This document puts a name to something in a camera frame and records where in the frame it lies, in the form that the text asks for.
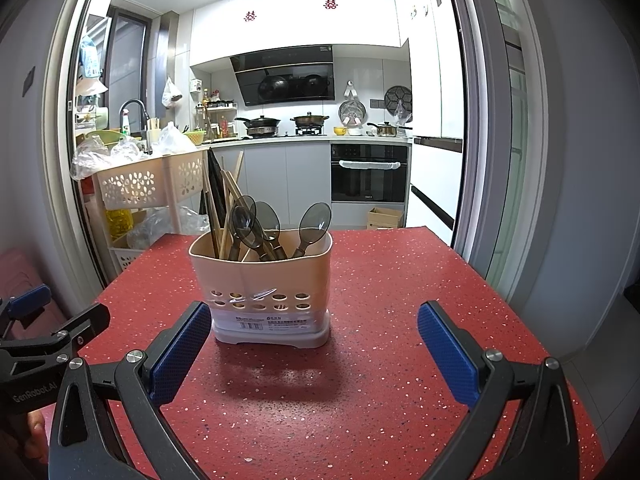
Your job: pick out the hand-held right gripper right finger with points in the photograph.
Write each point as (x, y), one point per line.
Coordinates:
(447, 355)

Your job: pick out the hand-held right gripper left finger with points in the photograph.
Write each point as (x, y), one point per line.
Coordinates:
(182, 355)

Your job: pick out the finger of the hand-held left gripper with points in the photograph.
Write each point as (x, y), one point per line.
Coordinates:
(27, 300)
(85, 320)

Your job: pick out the beige plastic utensil holder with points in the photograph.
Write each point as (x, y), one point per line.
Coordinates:
(260, 280)

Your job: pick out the person's left hand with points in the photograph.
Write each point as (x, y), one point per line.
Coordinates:
(37, 427)

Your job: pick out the pink stool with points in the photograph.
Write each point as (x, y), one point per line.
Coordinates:
(20, 267)

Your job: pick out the yellow oil bottle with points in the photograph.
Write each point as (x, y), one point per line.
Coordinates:
(119, 222)

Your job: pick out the clear plastic bag in cart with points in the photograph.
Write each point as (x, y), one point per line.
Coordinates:
(170, 225)

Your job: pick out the beige flower-cutout storage cart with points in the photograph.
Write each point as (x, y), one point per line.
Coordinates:
(140, 180)

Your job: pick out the cardboard box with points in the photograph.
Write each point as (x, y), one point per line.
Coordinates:
(385, 217)

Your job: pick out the clear crumpled plastic bag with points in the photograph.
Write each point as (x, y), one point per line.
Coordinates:
(100, 152)

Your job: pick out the green basin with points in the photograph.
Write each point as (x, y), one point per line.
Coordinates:
(102, 136)

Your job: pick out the black built-in oven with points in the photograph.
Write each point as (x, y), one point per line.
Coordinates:
(369, 185)

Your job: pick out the white countertop chopstick cup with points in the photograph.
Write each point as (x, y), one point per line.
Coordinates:
(153, 135)

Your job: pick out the grey kitchen base cabinet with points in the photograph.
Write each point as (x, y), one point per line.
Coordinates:
(280, 180)

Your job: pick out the white spray bottle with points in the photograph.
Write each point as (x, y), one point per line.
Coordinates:
(125, 122)

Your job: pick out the black kitchen faucet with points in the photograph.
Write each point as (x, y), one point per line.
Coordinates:
(131, 103)

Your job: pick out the steel saucepan with lid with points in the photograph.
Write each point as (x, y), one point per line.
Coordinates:
(386, 129)

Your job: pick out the white spice rack with bottles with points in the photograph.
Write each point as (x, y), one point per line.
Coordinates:
(217, 115)

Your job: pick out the hanging white plastic bag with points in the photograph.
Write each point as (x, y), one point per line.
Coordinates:
(171, 92)

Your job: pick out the black wok with lid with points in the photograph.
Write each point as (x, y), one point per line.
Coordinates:
(262, 122)

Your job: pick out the yellow bowl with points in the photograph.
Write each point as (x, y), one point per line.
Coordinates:
(341, 131)

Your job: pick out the hanging dark round tray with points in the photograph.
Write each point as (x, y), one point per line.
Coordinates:
(397, 99)

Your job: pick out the hanging round steel rack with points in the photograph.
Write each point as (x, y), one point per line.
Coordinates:
(351, 110)

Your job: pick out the white refrigerator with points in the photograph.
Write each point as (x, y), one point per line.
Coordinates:
(430, 85)

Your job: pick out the black range hood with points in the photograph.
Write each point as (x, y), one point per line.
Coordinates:
(285, 77)

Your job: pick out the red paper cutout decoration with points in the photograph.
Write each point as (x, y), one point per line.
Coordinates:
(330, 4)
(250, 16)

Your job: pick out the white upper kitchen cabinets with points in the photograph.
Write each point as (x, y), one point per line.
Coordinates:
(295, 25)

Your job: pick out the black wall switch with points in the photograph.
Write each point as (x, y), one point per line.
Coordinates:
(28, 81)

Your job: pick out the grey sliding door frame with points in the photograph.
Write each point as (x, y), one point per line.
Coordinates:
(480, 110)

